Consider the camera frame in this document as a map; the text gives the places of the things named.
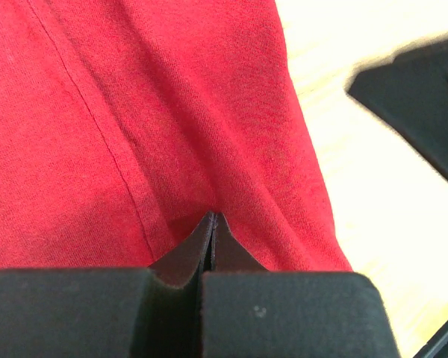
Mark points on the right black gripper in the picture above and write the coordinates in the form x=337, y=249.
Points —
x=410, y=94

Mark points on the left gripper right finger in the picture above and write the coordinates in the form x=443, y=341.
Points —
x=248, y=311

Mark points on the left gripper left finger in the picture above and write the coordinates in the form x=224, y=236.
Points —
x=107, y=312

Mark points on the red t shirt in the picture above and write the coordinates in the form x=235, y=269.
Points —
x=122, y=123

